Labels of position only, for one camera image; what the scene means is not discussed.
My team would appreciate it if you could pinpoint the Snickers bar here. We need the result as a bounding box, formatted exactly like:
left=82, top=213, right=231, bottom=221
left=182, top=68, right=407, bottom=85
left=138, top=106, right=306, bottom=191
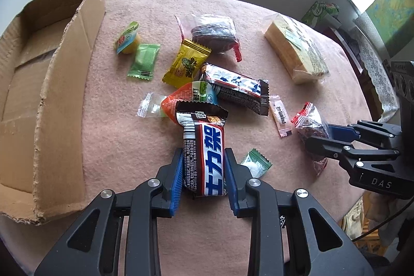
left=200, top=63, right=269, bottom=116
left=175, top=101, right=228, bottom=198

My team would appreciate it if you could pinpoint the large dark dates bag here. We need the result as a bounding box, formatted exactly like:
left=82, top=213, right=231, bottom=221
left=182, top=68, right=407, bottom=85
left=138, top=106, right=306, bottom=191
left=175, top=14, right=243, bottom=62

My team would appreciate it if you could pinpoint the green white candy packet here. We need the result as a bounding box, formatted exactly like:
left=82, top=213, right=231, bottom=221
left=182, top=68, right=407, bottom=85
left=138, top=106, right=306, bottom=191
left=240, top=148, right=272, bottom=179

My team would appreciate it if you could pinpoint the yellow candy packet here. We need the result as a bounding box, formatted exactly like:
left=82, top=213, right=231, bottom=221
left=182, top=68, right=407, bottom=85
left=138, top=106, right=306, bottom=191
left=162, top=39, right=211, bottom=88

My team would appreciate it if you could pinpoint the green tissue box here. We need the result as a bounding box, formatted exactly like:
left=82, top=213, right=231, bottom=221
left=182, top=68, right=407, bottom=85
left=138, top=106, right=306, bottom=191
left=300, top=1, right=340, bottom=28

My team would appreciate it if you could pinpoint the pink table cloth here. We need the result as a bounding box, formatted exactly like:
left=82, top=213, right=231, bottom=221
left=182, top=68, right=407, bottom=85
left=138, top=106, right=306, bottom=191
left=82, top=0, right=369, bottom=275

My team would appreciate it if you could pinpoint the small white red sachet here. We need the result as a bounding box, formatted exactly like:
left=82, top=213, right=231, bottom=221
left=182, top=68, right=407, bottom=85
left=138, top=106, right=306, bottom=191
left=269, top=95, right=293, bottom=138

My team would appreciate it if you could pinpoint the yellow green jelly cup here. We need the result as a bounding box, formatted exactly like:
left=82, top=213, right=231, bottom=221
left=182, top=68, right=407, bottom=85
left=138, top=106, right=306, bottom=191
left=114, top=21, right=140, bottom=55

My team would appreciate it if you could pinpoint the brown cardboard box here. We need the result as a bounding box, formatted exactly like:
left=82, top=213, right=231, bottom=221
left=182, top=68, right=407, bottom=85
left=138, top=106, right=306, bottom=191
left=1, top=0, right=105, bottom=225

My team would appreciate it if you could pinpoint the green landscape poster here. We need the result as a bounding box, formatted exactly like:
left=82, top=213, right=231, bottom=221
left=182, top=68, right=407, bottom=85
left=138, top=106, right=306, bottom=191
left=366, top=0, right=413, bottom=57

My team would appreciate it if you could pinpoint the packaged sliced bread cake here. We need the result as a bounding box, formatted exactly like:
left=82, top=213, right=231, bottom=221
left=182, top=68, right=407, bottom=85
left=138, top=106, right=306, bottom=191
left=262, top=13, right=330, bottom=85

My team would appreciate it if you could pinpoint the black cable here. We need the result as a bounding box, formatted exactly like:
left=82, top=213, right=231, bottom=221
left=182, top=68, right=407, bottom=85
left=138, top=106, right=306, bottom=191
left=351, top=194, right=414, bottom=243

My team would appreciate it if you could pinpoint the white lace cloth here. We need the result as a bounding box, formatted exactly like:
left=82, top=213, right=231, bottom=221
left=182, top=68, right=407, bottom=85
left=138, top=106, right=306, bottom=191
left=351, top=12, right=399, bottom=123

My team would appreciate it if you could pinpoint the small red dates bag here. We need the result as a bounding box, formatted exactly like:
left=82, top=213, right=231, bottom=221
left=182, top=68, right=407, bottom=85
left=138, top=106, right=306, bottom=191
left=291, top=102, right=330, bottom=176

